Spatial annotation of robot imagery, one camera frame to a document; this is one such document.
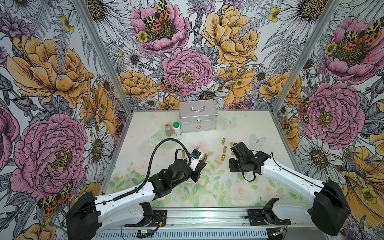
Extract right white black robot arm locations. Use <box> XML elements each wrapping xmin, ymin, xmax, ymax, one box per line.
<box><xmin>229</xmin><ymin>142</ymin><xmax>351</xmax><ymax>236</ymax></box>

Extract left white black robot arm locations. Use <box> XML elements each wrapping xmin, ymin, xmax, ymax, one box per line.
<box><xmin>66</xmin><ymin>159</ymin><xmax>207</xmax><ymax>240</ymax></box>

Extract white bottle green cap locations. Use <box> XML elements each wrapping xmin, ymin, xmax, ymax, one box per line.
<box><xmin>173</xmin><ymin>122</ymin><xmax>182</xmax><ymax>137</ymax></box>

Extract clear jar brown contents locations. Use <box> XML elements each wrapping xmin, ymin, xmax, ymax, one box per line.
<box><xmin>165</xmin><ymin>123</ymin><xmax>174</xmax><ymax>137</ymax></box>

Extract silver aluminium first aid case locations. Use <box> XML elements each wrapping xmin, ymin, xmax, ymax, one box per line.
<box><xmin>179</xmin><ymin>100</ymin><xmax>218</xmax><ymax>134</ymax></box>

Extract small green circuit board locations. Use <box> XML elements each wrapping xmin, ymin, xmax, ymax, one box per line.
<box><xmin>137</xmin><ymin>229</ymin><xmax>152</xmax><ymax>239</ymax></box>

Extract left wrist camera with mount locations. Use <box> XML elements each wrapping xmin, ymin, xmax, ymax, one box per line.
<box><xmin>189</xmin><ymin>149</ymin><xmax>202</xmax><ymax>172</ymax></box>

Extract aluminium front rail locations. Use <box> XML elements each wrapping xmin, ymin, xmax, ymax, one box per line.
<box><xmin>76</xmin><ymin>206</ymin><xmax>337</xmax><ymax>232</ymax></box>

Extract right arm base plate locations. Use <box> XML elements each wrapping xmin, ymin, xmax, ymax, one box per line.
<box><xmin>245</xmin><ymin>198</ymin><xmax>291</xmax><ymax>226</ymax></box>

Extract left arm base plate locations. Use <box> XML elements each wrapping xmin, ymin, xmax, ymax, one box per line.
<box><xmin>124</xmin><ymin>202</ymin><xmax>168</xmax><ymax>227</ymax></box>

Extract left black corrugated cable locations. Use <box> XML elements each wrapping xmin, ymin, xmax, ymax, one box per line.
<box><xmin>112</xmin><ymin>137</ymin><xmax>193</xmax><ymax>202</ymax></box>

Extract left aluminium corner post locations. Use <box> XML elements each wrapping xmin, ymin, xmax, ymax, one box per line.
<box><xmin>74</xmin><ymin>1</ymin><xmax>133</xmax><ymax>117</ymax></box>

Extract aluminium corner post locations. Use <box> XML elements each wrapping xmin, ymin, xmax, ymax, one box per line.
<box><xmin>74</xmin><ymin>1</ymin><xmax>133</xmax><ymax>117</ymax></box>
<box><xmin>271</xmin><ymin>1</ymin><xmax>340</xmax><ymax>114</ymax></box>

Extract right aluminium corner post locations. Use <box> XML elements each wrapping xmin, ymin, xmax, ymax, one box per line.
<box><xmin>271</xmin><ymin>1</ymin><xmax>340</xmax><ymax>114</ymax></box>

